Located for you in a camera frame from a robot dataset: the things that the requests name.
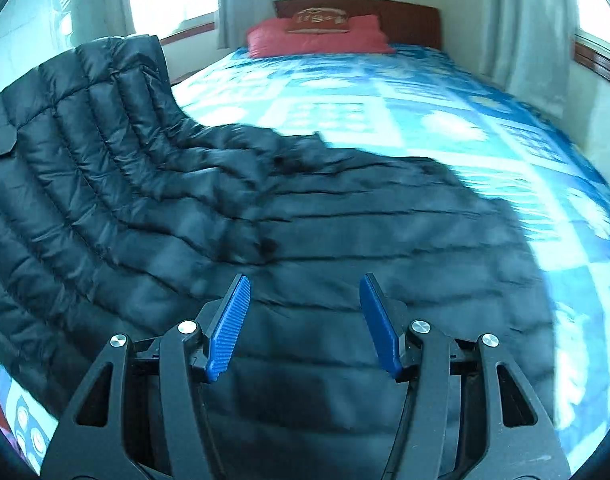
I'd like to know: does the black puffer jacket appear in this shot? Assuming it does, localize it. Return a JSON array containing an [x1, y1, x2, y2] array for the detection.
[[0, 35, 558, 480]]

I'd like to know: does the brown wooden window sill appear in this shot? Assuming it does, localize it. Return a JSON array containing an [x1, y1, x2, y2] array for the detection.
[[574, 35, 610, 87], [160, 10, 219, 46]]

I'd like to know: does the small brown printed cushion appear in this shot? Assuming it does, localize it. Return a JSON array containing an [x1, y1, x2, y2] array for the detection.
[[286, 7, 349, 35]]

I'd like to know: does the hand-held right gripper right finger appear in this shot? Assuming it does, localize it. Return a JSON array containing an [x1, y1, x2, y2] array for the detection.
[[359, 273, 572, 480]]

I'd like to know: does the grey curtain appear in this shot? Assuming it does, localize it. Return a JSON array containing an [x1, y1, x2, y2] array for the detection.
[[216, 0, 272, 52], [480, 0, 576, 122]]

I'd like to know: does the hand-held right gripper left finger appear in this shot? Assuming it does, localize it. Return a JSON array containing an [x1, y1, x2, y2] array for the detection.
[[39, 273, 252, 480]]

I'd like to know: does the dark wooden headboard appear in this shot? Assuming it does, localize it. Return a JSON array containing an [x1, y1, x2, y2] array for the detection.
[[273, 0, 443, 52]]

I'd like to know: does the blue patterned bed sheet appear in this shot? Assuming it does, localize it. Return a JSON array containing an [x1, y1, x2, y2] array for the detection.
[[0, 42, 610, 473]]

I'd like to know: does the white wardrobe with circle pattern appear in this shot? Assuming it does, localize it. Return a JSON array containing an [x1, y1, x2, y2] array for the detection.
[[0, 0, 107, 108]]

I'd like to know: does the pink pillow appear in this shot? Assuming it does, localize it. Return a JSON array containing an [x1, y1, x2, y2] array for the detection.
[[246, 15, 397, 59]]

